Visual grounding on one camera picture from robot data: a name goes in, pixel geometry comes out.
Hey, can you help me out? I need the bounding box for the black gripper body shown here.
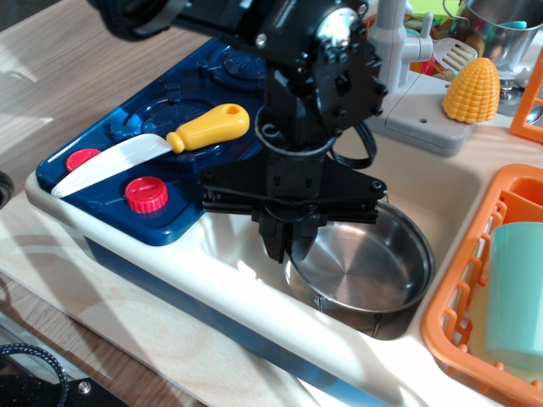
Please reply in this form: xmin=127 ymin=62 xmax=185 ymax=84
xmin=199 ymin=150 xmax=387 ymax=226

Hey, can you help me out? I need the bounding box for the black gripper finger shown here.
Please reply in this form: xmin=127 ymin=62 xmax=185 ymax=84
xmin=259 ymin=213 xmax=292 ymax=263
xmin=289 ymin=214 xmax=327 ymax=262

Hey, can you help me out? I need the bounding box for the steel pan with wire handles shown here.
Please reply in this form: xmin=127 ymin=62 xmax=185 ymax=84
xmin=285 ymin=201 xmax=435 ymax=340

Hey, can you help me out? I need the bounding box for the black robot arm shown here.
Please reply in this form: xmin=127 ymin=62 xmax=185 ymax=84
xmin=94 ymin=1 xmax=388 ymax=262

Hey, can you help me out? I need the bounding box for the cream toy sink unit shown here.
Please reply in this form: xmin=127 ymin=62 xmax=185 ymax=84
xmin=25 ymin=116 xmax=542 ymax=406

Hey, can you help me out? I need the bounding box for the blue toy stove top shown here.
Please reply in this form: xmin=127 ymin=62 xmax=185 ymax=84
xmin=36 ymin=40 xmax=265 ymax=246

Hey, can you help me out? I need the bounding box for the red stove knob front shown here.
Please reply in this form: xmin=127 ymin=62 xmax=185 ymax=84
xmin=125 ymin=176 xmax=169 ymax=214

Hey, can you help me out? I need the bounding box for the red stove knob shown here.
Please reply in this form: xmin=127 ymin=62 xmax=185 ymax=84
xmin=125 ymin=176 xmax=169 ymax=214
xmin=65 ymin=148 xmax=101 ymax=173

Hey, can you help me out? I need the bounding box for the red stove knob rear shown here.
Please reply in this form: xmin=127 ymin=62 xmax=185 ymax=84
xmin=65 ymin=148 xmax=101 ymax=173

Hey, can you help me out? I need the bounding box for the grey toy faucet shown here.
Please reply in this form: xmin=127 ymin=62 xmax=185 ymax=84
xmin=367 ymin=0 xmax=475 ymax=156

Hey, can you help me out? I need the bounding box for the light plywood board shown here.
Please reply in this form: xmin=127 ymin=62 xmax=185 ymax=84
xmin=1 ymin=193 xmax=316 ymax=406

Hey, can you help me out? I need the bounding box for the orange dish rack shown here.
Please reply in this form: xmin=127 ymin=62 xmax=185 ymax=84
xmin=422 ymin=164 xmax=542 ymax=406

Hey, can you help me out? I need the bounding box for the yellow toy corn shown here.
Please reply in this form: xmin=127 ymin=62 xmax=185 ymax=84
xmin=442 ymin=58 xmax=501 ymax=124

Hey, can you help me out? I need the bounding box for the white toy spatula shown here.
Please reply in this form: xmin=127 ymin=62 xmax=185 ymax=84
xmin=430 ymin=38 xmax=478 ymax=81

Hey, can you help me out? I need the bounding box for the teal plastic cup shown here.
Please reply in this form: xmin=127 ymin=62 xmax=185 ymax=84
xmin=485 ymin=221 xmax=542 ymax=371

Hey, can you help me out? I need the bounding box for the orange plastic stand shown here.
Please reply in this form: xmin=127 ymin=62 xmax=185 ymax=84
xmin=510 ymin=51 xmax=542 ymax=144

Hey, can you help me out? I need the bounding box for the large steel pot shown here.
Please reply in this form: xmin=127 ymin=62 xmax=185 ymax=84
xmin=442 ymin=0 xmax=542 ymax=80

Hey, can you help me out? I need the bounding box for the toy knife yellow handle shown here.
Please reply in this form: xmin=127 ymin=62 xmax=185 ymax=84
xmin=51 ymin=103 xmax=250 ymax=198

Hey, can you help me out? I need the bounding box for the black metal bracket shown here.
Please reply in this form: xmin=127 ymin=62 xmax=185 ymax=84
xmin=65 ymin=377 xmax=128 ymax=407

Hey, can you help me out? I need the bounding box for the black braided cable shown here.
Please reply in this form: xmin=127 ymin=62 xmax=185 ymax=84
xmin=0 ymin=342 xmax=70 ymax=407

